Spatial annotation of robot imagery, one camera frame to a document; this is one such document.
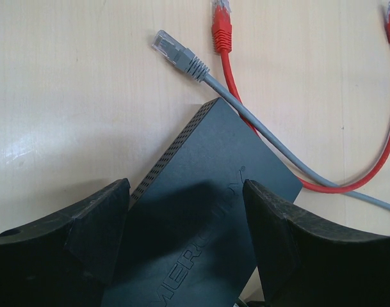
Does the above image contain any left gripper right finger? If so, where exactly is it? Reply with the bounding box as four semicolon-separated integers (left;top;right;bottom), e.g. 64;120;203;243
243;180;390;306

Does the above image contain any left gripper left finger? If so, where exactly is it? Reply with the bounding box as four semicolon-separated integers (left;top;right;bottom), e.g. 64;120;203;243
0;178;130;306

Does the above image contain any black network switch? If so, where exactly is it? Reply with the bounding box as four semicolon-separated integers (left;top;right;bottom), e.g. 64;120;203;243
102;98;302;306

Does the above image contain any grey ethernet cable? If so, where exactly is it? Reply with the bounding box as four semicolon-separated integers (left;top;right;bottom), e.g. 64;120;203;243
151;29;390;215

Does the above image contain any red ethernet cable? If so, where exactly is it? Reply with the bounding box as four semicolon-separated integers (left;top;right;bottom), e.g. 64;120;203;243
211;0;390;194

